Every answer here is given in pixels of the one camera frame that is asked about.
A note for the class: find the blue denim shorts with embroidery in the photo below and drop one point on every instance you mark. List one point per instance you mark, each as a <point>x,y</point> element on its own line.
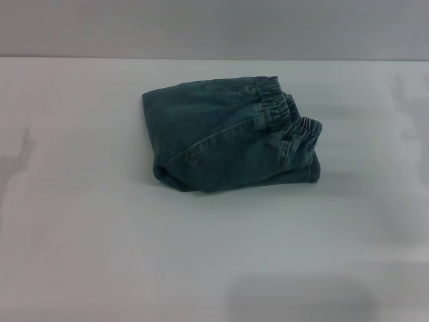
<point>228,141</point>

